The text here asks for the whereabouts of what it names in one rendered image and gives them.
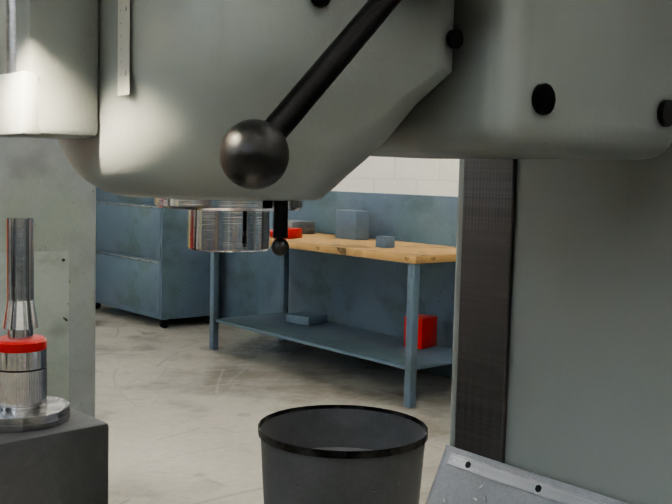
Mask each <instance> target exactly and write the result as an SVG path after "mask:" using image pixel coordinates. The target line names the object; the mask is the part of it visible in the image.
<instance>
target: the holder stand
mask: <svg viewBox="0 0 672 504"><path fill-rule="evenodd" d="M108 451H109V426H108V424H107V423H106V422H104V421H101V420H99V419H96V418H94V417H91V416H89V415H86V414H84V413H81V412H79V411H76V410H74V409H72V408H70V403H69V402H68V401H67V400H65V399H63V398H59V397H55V396H47V405H46V406H45V407H44V408H41V409H38V410H34V411H28V412H3V411H0V504H108Z"/></svg>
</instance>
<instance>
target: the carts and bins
mask: <svg viewBox="0 0 672 504"><path fill-rule="evenodd" d="M259 429H260V430H259ZM426 433H427V434H426ZM258 435H259V438H260V439H261V458H262V478H263V499H264V504H419V498H420V488H421V478H422V468H423V458H424V448H425V442H426V441H427V440H428V427H427V426H426V425H425V423H424V422H422V421H421V420H419V419H417V418H415V417H413V416H410V415H407V414H405V413H401V412H397V411H393V410H388V409H382V408H376V407H368V406H358V405H315V406H304V407H296V408H290V409H286V410H281V411H278V412H275V413H272V414H270V415H267V416H266V417H264V418H263V419H261V420H260V422H259V424H258Z"/></svg>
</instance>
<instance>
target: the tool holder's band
mask: <svg viewBox="0 0 672 504"><path fill-rule="evenodd" d="M46 348H47V338H45V337H44V336H42V335H37V334H33V338H31V339H26V340H11V339H8V338H7V335H4V336H0V352H2V353H30V352H37V351H42V350H45V349H46Z"/></svg>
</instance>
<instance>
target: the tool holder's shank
mask: <svg viewBox="0 0 672 504"><path fill-rule="evenodd" d="M6 278H7V301H6V307H5V314H4V320H3V327H2V328H3V329H6V330H7V338H8V339H11V340H26V339H31V338H33V329H35V328H38V321H37V315H36V309H35V303H34V218H6Z"/></svg>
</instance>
